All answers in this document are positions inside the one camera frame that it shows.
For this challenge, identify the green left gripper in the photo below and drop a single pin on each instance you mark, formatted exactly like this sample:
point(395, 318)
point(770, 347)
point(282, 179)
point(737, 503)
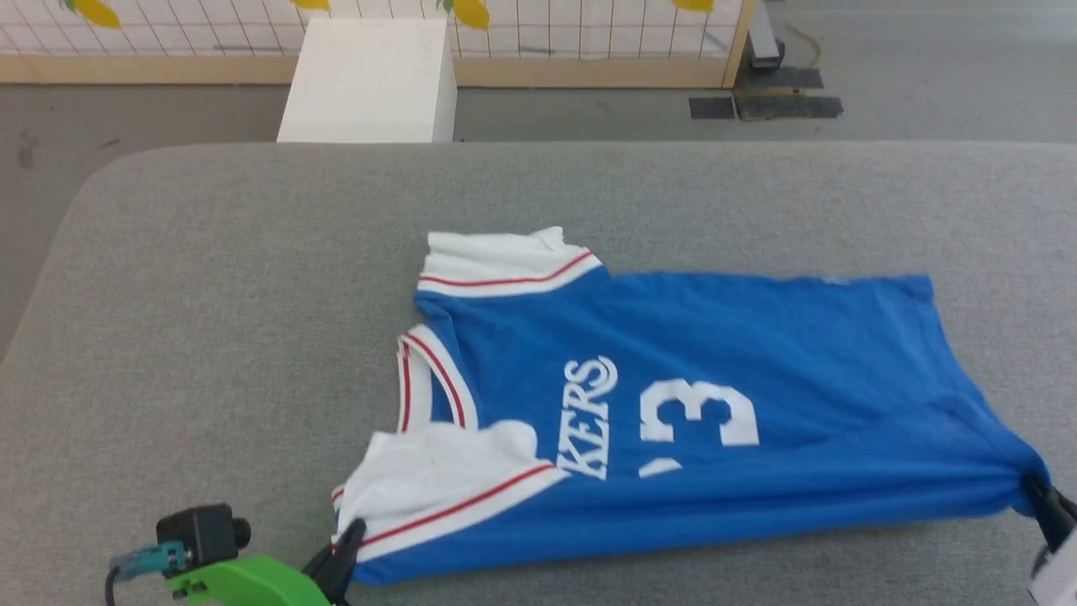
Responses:
point(244, 585)

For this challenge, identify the long black floor mat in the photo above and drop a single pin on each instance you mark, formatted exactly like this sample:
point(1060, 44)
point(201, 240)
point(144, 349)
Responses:
point(789, 107)

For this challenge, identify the small black floor mat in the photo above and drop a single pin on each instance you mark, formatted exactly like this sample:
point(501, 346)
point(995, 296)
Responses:
point(712, 108)

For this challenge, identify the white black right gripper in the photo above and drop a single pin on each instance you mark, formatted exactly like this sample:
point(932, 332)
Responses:
point(1062, 576)

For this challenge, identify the wood-framed grid partition lemon print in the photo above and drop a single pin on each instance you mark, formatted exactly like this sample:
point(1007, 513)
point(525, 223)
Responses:
point(589, 71)

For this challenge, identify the blue basketball jersey white trim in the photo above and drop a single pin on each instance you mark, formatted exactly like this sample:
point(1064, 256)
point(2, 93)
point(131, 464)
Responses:
point(757, 353)

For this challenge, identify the grey metal stand foot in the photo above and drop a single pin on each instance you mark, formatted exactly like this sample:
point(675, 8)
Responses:
point(764, 38)

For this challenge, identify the dark grey floor mat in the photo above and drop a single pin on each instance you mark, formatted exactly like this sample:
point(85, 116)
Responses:
point(778, 78)

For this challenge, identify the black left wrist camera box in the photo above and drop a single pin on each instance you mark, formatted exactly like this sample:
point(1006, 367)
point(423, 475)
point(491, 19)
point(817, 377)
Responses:
point(198, 534)

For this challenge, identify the white rectangular box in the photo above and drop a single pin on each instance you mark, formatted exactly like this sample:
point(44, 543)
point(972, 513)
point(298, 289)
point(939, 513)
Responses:
point(370, 80)

